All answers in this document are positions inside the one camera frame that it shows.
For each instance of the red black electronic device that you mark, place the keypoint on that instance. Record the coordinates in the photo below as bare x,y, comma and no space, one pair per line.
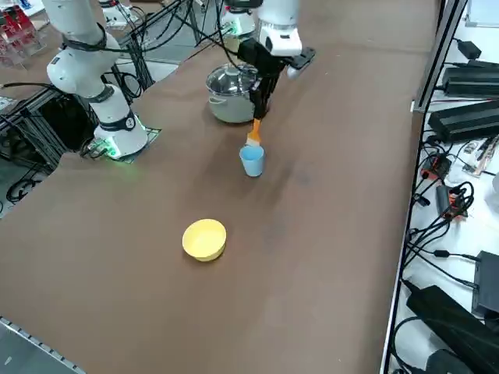
436,166

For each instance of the blue plastic cup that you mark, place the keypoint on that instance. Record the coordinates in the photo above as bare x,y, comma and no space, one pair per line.
253,163

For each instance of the long black power supply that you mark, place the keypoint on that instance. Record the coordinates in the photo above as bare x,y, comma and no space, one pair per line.
464,121
471,82

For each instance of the black orange electronic device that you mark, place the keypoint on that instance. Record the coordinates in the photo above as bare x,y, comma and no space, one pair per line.
452,204

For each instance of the clear shelf with red packets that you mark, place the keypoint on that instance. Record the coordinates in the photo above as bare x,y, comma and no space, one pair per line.
19,35

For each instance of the stainless steel pot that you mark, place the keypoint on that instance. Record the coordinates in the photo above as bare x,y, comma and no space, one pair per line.
230,111

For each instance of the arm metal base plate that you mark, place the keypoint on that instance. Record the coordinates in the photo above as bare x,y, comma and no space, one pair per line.
152,136

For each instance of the black box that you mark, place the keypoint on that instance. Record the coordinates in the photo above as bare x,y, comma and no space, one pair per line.
487,284

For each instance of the black aluminium frame stand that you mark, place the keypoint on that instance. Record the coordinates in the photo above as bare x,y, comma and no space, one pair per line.
35,124

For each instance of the aluminium camera post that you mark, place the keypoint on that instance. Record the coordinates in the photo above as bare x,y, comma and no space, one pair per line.
437,58

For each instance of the large black power supply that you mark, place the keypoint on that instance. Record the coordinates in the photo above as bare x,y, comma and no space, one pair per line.
448,323

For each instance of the yellow plastic bowl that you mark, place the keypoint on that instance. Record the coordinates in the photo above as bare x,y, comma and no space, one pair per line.
204,241

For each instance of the small black power adapter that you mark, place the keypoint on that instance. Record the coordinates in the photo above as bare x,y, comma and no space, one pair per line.
469,48

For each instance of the glass pot lid with knob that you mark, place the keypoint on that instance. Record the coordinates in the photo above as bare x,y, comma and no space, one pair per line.
228,82

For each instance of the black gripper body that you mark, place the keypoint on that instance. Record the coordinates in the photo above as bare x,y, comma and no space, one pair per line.
257,58

